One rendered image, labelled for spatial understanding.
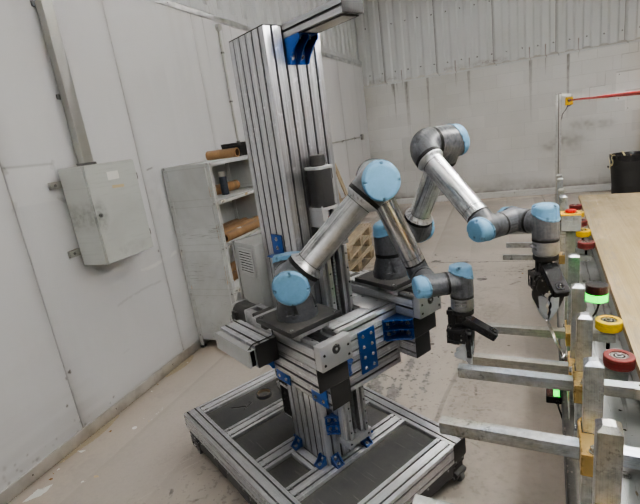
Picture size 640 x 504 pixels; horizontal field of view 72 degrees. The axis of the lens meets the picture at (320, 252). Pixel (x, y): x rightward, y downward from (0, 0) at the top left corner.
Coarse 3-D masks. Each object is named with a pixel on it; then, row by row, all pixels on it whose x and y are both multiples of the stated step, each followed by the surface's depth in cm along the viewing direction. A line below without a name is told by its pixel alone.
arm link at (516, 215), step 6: (504, 210) 138; (510, 210) 137; (516, 210) 137; (522, 210) 135; (528, 210) 134; (510, 216) 134; (516, 216) 135; (522, 216) 134; (510, 222) 133; (516, 222) 134; (522, 222) 134; (510, 228) 134; (516, 228) 135; (522, 228) 135
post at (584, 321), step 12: (576, 324) 112; (588, 324) 110; (576, 336) 112; (588, 336) 111; (576, 348) 113; (588, 348) 112; (576, 360) 114; (576, 408) 117; (576, 420) 118; (576, 432) 119
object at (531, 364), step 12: (480, 360) 148; (492, 360) 146; (504, 360) 144; (516, 360) 143; (528, 360) 142; (540, 360) 141; (552, 360) 140; (552, 372) 138; (564, 372) 137; (612, 372) 131; (624, 372) 129
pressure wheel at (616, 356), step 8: (608, 352) 132; (616, 352) 132; (624, 352) 131; (608, 360) 129; (616, 360) 127; (624, 360) 127; (632, 360) 127; (608, 368) 130; (616, 368) 128; (624, 368) 127; (632, 368) 127
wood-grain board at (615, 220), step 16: (592, 208) 307; (608, 208) 301; (624, 208) 295; (592, 224) 268; (608, 224) 264; (624, 224) 259; (608, 240) 235; (624, 240) 231; (608, 256) 212; (624, 256) 209; (608, 272) 193; (624, 272) 190; (624, 288) 175; (624, 304) 162; (624, 320) 150
